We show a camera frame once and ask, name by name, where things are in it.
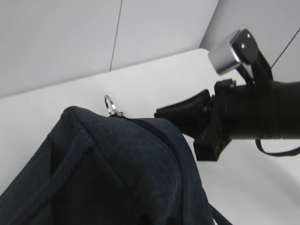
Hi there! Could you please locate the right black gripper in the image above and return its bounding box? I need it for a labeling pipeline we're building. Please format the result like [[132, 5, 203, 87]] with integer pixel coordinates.
[[154, 79, 236, 161]]

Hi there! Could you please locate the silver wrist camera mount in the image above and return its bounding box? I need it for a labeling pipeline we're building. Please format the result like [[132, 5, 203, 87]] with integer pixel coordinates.
[[208, 29, 274, 87]]

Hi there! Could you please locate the dark navy fabric lunch bag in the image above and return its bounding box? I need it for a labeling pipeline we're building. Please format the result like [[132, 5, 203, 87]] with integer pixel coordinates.
[[0, 106, 229, 225]]

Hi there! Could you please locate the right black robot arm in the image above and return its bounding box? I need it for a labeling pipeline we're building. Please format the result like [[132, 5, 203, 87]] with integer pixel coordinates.
[[154, 80, 300, 161]]

